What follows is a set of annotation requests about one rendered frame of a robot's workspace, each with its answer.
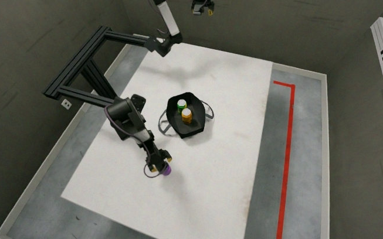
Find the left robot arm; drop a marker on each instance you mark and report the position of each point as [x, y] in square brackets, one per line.
[175, 37]

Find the green and yellow soda can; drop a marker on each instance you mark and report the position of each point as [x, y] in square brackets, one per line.
[182, 104]

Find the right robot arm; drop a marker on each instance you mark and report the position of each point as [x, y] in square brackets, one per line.
[126, 118]

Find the black tote bag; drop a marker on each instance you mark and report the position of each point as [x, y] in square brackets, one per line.
[199, 109]

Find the purple drink can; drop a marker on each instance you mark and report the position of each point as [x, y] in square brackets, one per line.
[167, 172]

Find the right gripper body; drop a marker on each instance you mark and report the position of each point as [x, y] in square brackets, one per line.
[165, 154]

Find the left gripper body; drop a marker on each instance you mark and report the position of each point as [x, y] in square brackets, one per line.
[210, 4]

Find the yellow drink can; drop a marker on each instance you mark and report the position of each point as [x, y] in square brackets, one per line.
[187, 116]

